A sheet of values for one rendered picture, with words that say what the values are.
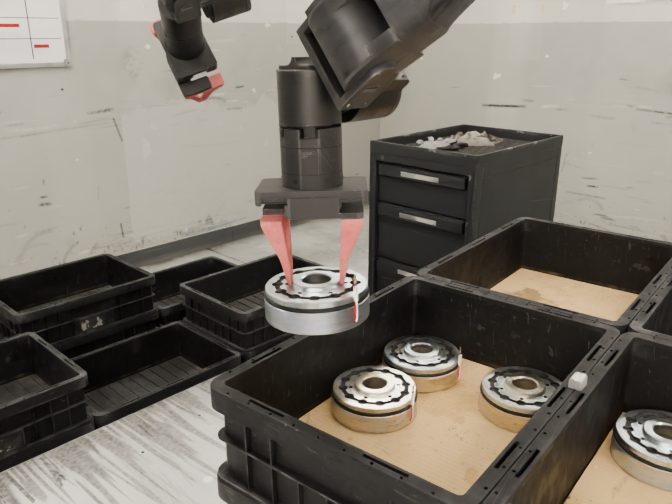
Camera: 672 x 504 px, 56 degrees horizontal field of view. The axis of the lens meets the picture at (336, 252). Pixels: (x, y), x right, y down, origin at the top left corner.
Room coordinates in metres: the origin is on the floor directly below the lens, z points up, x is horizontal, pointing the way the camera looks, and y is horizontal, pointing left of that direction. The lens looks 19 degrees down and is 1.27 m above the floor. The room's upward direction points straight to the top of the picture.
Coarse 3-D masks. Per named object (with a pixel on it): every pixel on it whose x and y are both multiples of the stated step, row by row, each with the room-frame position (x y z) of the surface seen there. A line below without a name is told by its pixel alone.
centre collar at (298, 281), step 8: (304, 272) 0.60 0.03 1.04; (312, 272) 0.60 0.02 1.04; (320, 272) 0.60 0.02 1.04; (328, 272) 0.60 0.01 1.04; (296, 280) 0.58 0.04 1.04; (304, 280) 0.59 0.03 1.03; (328, 280) 0.59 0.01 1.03; (336, 280) 0.58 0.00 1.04; (296, 288) 0.57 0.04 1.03; (304, 288) 0.56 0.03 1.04; (312, 288) 0.56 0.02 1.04; (320, 288) 0.56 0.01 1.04; (328, 288) 0.56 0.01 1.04
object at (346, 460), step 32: (384, 288) 0.82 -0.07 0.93; (448, 288) 0.83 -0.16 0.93; (576, 320) 0.72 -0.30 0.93; (224, 384) 0.57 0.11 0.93; (256, 416) 0.52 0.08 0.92; (288, 416) 0.51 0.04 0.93; (544, 416) 0.51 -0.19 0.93; (288, 448) 0.49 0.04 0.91; (320, 448) 0.47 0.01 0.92; (352, 448) 0.46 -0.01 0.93; (512, 448) 0.47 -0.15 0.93; (352, 480) 0.45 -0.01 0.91; (384, 480) 0.43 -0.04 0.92; (416, 480) 0.42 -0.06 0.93; (480, 480) 0.42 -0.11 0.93
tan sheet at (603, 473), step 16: (608, 448) 0.60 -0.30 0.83; (592, 464) 0.57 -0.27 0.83; (608, 464) 0.57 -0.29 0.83; (592, 480) 0.54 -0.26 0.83; (608, 480) 0.54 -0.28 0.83; (624, 480) 0.54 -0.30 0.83; (576, 496) 0.52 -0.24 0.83; (592, 496) 0.52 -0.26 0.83; (608, 496) 0.52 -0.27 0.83; (624, 496) 0.52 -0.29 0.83; (640, 496) 0.52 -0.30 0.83; (656, 496) 0.52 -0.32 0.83
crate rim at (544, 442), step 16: (624, 336) 0.67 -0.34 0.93; (640, 336) 0.67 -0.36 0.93; (608, 352) 0.63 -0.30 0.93; (624, 352) 0.64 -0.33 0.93; (608, 368) 0.60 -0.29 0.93; (592, 384) 0.57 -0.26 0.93; (576, 400) 0.54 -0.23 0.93; (560, 416) 0.51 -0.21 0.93; (544, 432) 0.48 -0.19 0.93; (560, 432) 0.49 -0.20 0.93; (528, 448) 0.46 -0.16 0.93; (544, 448) 0.46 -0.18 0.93; (528, 464) 0.46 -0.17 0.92; (512, 480) 0.42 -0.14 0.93; (496, 496) 0.40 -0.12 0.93; (512, 496) 0.40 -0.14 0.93
